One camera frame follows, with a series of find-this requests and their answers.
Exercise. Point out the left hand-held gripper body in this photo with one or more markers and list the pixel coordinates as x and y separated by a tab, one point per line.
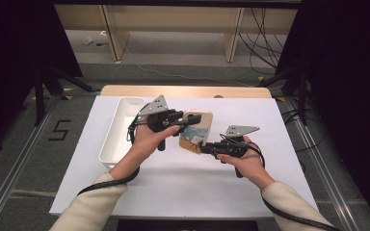
155	109

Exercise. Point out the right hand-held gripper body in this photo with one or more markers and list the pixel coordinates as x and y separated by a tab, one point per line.
234	146

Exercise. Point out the white plastic storage bin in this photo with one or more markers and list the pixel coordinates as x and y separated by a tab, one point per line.
122	128

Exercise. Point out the person's right hand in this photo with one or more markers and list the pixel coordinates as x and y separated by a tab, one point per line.
250	166

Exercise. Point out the person's left hand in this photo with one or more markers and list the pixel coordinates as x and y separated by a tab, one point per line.
146	142

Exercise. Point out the light wooden table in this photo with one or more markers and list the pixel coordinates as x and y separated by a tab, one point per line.
173	91

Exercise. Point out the dark round table grommet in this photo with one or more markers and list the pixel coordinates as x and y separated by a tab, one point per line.
218	96

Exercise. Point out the white table cover board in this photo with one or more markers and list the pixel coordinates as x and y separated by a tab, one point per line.
173	186

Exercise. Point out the yellow tape marker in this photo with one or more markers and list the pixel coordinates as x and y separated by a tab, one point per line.
260	78
280	99
68	97

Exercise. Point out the small black floor item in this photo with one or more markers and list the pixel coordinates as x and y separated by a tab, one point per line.
102	44

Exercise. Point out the black metal stand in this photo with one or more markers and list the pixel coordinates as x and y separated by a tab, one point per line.
303	96
39	96

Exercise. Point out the beige wooden shelf unit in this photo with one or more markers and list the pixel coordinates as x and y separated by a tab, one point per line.
173	19

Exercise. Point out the black curtain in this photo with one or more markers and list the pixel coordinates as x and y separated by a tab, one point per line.
350	80
13	64

